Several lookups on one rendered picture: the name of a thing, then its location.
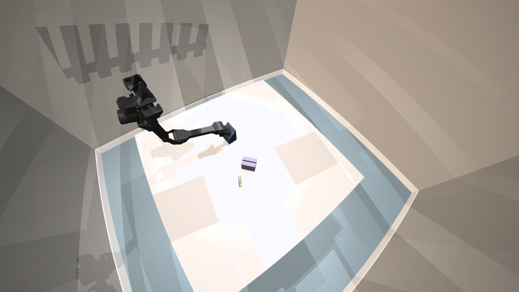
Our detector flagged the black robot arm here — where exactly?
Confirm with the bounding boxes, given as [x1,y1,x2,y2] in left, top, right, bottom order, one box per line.
[116,93,233,145]

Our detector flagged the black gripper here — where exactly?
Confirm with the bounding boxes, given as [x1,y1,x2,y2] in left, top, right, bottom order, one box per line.
[123,74,163,120]

